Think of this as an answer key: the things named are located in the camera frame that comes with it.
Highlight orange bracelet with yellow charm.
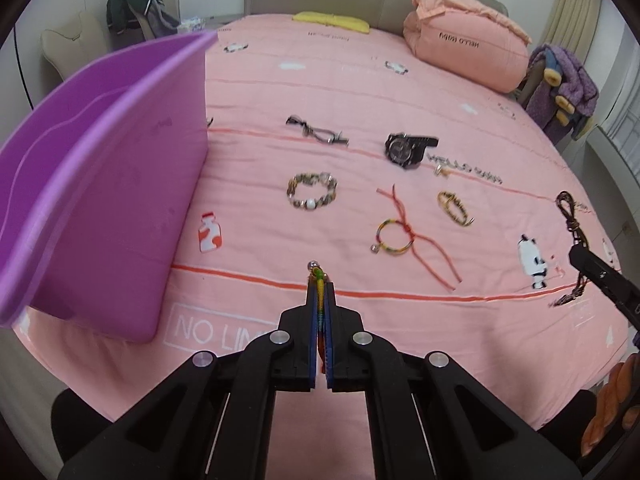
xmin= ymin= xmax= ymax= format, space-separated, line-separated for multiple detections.
xmin=306 ymin=259 xmax=332 ymax=376

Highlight right hand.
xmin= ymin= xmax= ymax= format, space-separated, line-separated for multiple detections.
xmin=580 ymin=353 xmax=639 ymax=457

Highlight pink bedspread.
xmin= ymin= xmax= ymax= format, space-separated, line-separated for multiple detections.
xmin=12 ymin=12 xmax=633 ymax=480

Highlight small silver gold charm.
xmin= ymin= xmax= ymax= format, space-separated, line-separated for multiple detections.
xmin=434 ymin=164 xmax=449 ymax=178

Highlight purple robe on rack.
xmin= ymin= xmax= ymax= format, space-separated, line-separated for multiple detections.
xmin=518 ymin=44 xmax=599 ymax=144

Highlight black digital wristwatch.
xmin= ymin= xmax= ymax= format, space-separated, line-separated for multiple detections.
xmin=385 ymin=133 xmax=439 ymax=169

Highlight purple plastic bin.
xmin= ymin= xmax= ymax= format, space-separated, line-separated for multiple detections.
xmin=1 ymin=30 xmax=217 ymax=342

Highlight pink folded quilt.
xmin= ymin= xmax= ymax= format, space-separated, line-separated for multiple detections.
xmin=402 ymin=0 xmax=532 ymax=93

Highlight yellow pillow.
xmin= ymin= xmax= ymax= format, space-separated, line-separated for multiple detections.
xmin=292 ymin=11 xmax=370 ymax=34

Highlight beige lounge chair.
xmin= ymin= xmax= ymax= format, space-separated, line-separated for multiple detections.
xmin=40 ymin=11 xmax=110 ymax=80

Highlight dark jacket on chair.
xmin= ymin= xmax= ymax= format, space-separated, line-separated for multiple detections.
xmin=105 ymin=0 xmax=180 ymax=40

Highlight multicolour bracelet with red cord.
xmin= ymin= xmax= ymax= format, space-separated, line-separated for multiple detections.
xmin=369 ymin=184 xmax=463 ymax=292

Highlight stone bead bracelet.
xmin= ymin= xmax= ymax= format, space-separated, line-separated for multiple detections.
xmin=285 ymin=171 xmax=339 ymax=212

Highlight yellow braided beaded bracelet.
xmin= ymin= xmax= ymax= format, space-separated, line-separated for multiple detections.
xmin=437 ymin=190 xmax=475 ymax=228

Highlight black cord bracelet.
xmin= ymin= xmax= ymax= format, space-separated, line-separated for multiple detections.
xmin=284 ymin=114 xmax=350 ymax=148

